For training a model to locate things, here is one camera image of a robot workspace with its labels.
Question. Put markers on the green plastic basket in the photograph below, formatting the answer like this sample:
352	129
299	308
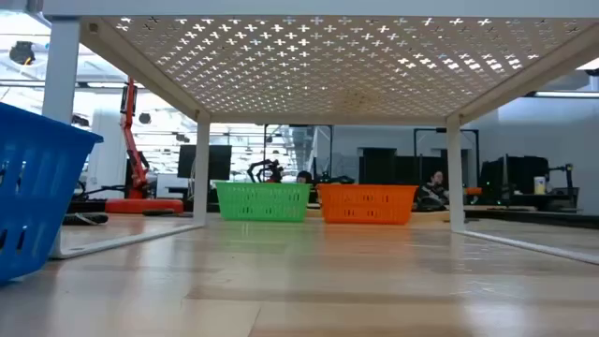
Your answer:
262	201

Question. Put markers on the orange plastic basket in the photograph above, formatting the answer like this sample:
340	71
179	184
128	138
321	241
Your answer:
365	203

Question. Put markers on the blue plastic basket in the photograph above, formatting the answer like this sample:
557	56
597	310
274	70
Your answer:
42	187

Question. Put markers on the black background robot arm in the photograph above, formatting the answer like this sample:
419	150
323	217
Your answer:
267	169

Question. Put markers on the red desk lamp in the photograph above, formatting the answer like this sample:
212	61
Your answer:
140	206

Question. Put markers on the person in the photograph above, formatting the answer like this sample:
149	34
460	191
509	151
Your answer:
304	177
433	192

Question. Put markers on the black partition panel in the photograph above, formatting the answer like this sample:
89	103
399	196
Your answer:
379	166

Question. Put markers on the black computer monitor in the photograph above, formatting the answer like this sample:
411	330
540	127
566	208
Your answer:
220	161

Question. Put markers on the white cabinet box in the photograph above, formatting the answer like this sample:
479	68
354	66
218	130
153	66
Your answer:
170	185

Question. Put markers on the black round ceiling fixture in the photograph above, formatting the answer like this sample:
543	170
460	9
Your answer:
145	118

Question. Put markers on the white perforated metal shelf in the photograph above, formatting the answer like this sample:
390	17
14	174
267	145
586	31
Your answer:
281	7

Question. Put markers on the small orange object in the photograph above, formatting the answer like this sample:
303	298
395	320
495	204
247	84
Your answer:
473	191

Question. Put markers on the dark monitor cluster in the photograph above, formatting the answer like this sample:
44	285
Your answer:
519	173

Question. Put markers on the white and yellow cup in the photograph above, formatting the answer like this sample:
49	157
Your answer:
540	186

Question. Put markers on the black workbench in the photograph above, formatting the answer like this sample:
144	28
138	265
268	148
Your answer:
538	216

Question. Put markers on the black articulated stand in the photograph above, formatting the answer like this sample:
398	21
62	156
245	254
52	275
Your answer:
569	180

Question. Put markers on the ceiling light strip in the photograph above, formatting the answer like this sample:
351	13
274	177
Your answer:
566	94

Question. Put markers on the black metal frame stand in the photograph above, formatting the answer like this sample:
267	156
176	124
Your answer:
442	129

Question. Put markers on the black ceiling dome camera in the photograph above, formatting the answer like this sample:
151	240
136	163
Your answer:
21	52

